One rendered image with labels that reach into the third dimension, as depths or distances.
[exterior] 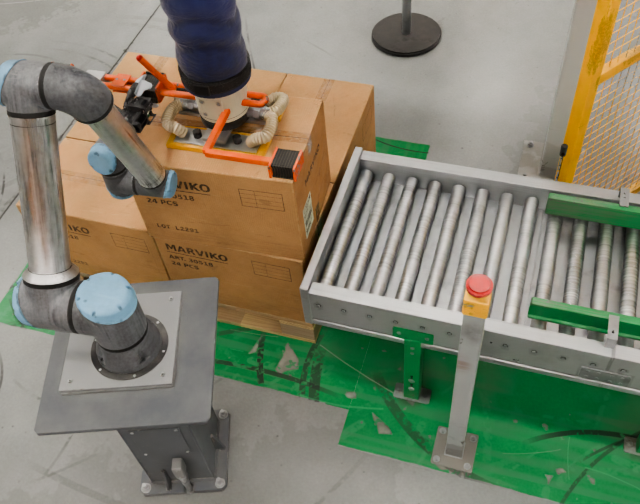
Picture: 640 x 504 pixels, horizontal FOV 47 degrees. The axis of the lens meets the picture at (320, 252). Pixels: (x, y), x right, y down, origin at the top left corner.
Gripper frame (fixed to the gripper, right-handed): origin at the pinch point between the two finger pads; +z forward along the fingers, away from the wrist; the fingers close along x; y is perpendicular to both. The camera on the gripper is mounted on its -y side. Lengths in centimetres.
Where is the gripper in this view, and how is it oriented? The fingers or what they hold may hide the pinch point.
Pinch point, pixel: (145, 86)
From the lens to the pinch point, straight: 259.9
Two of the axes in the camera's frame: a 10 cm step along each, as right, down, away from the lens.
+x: -0.8, -6.2, -7.8
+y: 9.5, 1.9, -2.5
